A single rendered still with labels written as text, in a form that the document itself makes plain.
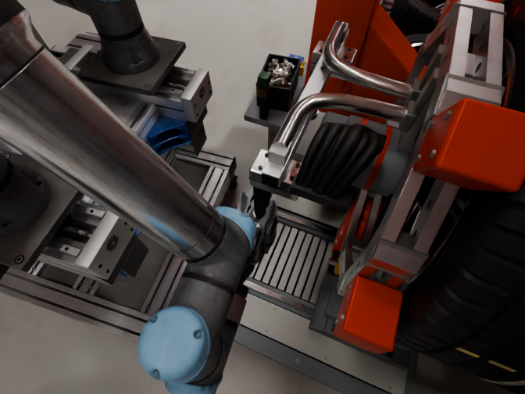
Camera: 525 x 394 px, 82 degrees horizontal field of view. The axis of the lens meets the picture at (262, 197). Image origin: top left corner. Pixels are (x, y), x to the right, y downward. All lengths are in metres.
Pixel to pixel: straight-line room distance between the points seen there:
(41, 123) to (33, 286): 1.19
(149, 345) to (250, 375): 1.01
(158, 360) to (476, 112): 0.39
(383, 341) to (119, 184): 0.40
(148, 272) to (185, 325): 0.92
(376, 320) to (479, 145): 0.28
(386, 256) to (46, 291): 1.22
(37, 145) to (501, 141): 0.39
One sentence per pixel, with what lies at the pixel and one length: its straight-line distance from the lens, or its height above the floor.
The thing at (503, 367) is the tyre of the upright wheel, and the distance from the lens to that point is 0.55.
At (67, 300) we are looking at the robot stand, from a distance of 1.35.
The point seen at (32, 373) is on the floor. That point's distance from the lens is 1.63.
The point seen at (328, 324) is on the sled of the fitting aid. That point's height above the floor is 0.17.
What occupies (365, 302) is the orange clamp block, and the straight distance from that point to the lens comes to 0.51.
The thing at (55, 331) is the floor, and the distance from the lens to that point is 1.61.
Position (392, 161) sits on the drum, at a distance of 0.62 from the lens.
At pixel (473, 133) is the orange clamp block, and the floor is 1.15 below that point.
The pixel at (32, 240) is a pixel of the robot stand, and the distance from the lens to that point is 0.73.
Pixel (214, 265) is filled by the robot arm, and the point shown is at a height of 0.99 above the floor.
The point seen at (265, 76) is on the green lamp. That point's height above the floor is 0.66.
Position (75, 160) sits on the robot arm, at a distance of 0.29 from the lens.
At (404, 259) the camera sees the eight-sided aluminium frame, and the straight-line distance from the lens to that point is 0.45.
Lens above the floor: 1.36
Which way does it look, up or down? 60 degrees down
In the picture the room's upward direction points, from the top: straight up
